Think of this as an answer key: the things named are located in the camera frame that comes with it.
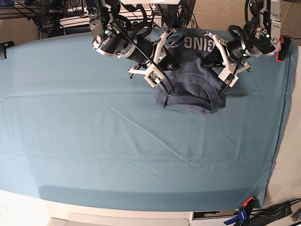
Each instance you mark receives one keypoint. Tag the black bag bottom right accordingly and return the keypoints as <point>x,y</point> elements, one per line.
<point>271,214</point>

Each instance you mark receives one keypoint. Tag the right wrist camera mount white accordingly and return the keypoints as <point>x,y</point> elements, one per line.
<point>151,70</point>

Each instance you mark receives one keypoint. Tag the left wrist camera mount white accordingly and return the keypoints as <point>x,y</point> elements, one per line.
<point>229,74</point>

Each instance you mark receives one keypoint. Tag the grey-blue T-shirt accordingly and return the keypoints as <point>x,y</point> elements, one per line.
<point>196,86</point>

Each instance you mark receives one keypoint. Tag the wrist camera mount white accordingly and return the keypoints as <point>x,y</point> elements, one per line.
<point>229,74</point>
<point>151,70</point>

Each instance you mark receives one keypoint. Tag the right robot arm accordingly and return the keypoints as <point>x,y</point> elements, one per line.
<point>115,35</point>

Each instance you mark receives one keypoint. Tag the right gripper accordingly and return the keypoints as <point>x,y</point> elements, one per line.
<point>145,51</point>

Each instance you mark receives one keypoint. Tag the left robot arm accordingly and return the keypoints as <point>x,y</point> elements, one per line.
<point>259,36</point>

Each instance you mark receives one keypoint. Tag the black clamp left edge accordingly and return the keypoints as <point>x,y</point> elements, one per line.
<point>3,49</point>

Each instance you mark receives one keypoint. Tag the orange blue clamp bottom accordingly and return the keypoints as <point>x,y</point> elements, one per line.
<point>243,214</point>

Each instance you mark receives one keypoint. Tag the orange black clamp top right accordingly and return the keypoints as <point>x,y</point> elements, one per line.
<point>284,47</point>

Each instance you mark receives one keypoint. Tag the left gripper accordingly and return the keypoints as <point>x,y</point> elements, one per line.
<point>234,50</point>

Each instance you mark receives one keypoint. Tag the teal table cloth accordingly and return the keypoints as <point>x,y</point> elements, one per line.
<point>75,129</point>

